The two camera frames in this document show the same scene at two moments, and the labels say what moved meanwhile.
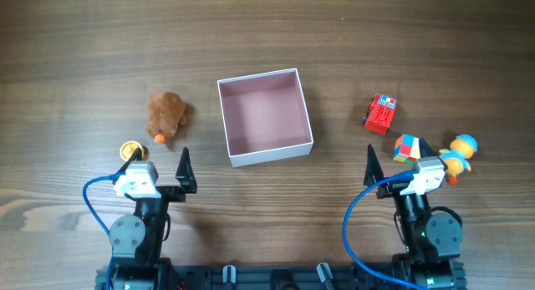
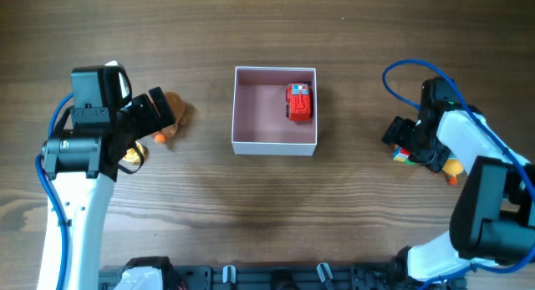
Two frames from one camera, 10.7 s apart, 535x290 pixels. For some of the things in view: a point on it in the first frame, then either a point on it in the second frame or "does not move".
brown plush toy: [165, 114] does not move
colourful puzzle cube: [407, 149] does not move
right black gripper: [373, 172] -> [398, 133]
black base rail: [280, 276] does not move
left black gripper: [176, 194] -> [152, 122]
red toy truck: [379, 114] -> [298, 101]
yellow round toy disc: [128, 149] does not move
